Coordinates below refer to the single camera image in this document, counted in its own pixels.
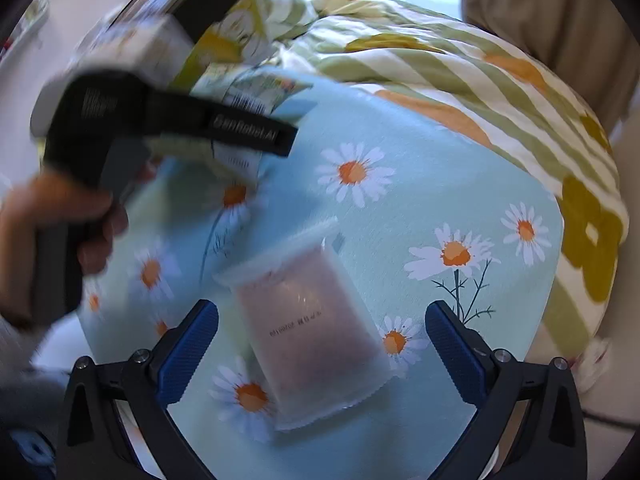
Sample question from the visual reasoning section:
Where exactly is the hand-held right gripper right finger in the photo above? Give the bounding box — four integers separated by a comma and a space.
424, 300, 587, 480

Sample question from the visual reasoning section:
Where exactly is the frosted brown snack packet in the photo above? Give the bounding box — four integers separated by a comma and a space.
212, 217, 393, 433

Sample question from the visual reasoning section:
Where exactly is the beige curtain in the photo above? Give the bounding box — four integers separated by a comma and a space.
462, 0, 618, 128

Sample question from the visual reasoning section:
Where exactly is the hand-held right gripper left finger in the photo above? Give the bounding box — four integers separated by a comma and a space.
59, 299, 221, 480

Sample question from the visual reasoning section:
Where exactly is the daisy print tablecloth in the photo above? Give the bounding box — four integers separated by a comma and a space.
75, 67, 563, 480

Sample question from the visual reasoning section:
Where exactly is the person's left hand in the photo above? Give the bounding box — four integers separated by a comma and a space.
0, 172, 130, 328

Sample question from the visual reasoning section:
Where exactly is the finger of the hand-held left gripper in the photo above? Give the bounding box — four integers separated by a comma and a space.
149, 94, 299, 159
167, 0, 253, 43

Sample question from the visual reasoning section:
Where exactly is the striped floral blanket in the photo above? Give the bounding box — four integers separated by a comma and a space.
250, 0, 631, 356

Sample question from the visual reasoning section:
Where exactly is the green cardboard box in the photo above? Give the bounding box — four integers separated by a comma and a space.
190, 0, 318, 183

